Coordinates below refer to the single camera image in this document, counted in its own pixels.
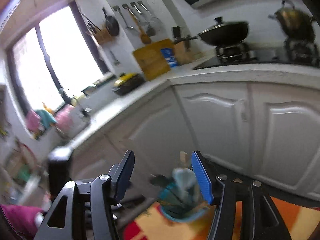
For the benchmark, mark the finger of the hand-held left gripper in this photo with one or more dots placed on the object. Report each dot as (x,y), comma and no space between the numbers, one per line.
(136,199)
(160,180)

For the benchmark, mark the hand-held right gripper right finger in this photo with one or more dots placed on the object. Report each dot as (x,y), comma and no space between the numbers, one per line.
(201,177)

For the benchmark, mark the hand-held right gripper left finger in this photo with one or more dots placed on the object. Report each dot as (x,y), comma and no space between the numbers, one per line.
(123,177)

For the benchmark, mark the pale wooden chopstick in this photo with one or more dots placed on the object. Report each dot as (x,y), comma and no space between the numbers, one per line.
(184,157)

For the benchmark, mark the floral cup with teal rim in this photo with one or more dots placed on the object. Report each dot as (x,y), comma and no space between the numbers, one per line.
(180,215)

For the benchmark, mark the teal cloth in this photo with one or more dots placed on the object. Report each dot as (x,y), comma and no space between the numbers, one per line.
(46,117)

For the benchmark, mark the pink cloth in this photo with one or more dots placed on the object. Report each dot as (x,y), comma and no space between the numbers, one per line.
(32,122)

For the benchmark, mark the magenta cloth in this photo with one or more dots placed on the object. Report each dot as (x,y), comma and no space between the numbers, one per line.
(17,217)

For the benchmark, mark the orange yellow red printed blanket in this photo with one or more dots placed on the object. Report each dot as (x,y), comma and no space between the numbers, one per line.
(287,217)

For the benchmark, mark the yellow and black tray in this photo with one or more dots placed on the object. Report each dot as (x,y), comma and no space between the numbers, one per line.
(127,80)

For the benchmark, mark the kitchen window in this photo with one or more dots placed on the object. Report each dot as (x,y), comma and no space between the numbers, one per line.
(62,55)

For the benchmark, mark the wooden cutting board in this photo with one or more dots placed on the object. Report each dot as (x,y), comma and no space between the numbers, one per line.
(150,65)

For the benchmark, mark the blue packet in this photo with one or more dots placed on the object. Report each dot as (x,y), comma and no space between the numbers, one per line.
(170,57)

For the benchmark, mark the wooden knife block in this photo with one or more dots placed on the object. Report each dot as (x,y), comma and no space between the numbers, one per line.
(183,52)

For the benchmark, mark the gas stove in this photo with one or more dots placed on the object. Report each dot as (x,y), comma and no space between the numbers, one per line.
(250,57)

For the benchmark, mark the wooden chopstick holder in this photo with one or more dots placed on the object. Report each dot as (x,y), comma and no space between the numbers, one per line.
(101,33)

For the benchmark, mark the wooden spatula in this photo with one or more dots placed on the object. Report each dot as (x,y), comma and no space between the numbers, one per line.
(145,36)

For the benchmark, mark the black wok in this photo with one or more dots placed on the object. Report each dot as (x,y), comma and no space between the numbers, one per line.
(225,33)

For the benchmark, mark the metal skimmer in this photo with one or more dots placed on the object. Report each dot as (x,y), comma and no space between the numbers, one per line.
(150,30)

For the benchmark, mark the black hanging pan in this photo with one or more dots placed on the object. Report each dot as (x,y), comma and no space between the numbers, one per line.
(112,25)

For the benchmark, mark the metal ladle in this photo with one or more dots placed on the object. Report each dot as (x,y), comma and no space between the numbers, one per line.
(126,20)

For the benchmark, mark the metal kettle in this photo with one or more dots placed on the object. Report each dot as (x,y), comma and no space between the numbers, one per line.
(292,20)

